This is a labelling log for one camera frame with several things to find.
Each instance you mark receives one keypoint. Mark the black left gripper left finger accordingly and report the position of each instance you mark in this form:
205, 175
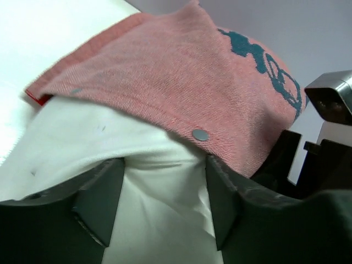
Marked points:
71, 222

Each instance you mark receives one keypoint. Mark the white pillow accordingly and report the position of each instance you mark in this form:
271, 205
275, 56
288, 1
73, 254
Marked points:
164, 214

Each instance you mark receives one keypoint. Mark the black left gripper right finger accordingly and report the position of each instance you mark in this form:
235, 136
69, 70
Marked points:
254, 224

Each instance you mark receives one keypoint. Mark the red patterned pillowcase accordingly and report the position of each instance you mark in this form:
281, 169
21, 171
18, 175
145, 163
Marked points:
223, 91

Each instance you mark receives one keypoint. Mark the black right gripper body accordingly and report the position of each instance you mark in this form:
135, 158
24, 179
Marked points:
327, 166

